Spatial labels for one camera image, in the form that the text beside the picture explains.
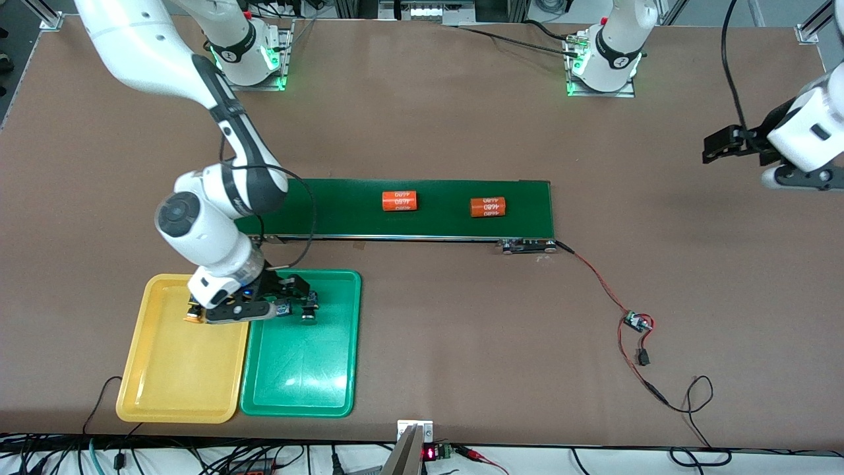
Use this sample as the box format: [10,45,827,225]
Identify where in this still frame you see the orange cylinder marked 4680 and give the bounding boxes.
[469,197,507,219]
[382,191,419,213]

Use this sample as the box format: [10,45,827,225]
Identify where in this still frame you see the green plastic tray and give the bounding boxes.
[239,268,363,419]

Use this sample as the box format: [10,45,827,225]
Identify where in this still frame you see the yellow plastic tray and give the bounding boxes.
[115,273,255,424]

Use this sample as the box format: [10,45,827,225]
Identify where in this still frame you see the green conveyor belt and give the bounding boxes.
[228,175,560,255]

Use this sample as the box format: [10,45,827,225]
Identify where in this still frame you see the grey metal wedge bar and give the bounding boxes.
[381,426,424,475]

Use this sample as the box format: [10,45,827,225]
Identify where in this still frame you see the short lead with black plug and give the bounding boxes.
[632,328,653,367]

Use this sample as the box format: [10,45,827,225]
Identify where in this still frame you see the red probe lead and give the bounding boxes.
[456,445,510,475]

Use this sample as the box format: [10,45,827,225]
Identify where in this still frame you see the long red black power lead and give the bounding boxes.
[617,315,670,406]

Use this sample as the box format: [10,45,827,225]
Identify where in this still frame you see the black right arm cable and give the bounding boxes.
[221,122,317,268]

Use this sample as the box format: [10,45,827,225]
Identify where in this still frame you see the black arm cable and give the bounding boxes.
[221,122,317,268]
[722,0,749,129]

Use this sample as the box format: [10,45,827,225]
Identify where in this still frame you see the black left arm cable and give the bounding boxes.
[722,0,749,129]

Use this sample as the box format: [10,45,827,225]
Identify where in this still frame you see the aluminium frame profile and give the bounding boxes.
[38,0,65,32]
[796,0,835,44]

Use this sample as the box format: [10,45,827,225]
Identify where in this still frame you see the thin black curved cable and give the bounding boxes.
[82,376,142,436]

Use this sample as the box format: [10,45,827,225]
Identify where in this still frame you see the small metal bracket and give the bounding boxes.
[397,420,435,444]

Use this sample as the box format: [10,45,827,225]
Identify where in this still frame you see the thin black looped cable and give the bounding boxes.
[663,375,734,466]

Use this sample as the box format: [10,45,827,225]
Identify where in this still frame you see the thick black table cable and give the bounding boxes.
[454,18,584,59]

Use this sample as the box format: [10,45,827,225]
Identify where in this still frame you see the grey metal frame equipment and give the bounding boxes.
[378,0,477,27]

